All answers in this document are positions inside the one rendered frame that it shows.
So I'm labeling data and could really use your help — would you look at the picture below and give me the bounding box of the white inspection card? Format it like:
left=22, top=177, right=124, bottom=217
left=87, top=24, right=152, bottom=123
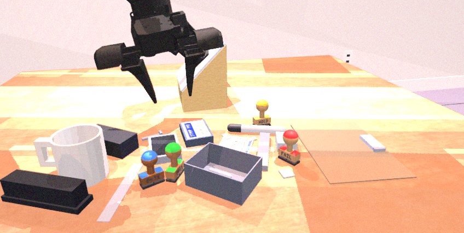
left=219, top=133, right=257, bottom=153

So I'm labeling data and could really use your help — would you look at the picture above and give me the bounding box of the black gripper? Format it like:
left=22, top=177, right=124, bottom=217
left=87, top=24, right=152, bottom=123
left=94, top=0, right=224, bottom=103

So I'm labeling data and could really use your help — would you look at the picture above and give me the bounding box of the wooden fail stamp with red knob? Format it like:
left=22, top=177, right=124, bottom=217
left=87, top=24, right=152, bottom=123
left=278, top=130, right=301, bottom=166

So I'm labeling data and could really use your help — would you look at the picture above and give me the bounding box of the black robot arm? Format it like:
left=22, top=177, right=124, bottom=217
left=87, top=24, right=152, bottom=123
left=130, top=5, right=195, bottom=57

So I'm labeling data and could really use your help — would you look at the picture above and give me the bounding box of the wooden rubber stamp with yellow top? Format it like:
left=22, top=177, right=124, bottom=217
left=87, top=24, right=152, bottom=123
left=253, top=100, right=271, bottom=126

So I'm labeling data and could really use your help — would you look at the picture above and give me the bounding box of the white mug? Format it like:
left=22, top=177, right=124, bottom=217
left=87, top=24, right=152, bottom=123
left=34, top=124, right=109, bottom=188

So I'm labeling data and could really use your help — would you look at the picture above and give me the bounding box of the white marker with black cap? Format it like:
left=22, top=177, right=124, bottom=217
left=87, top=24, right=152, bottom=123
left=227, top=124, right=286, bottom=134

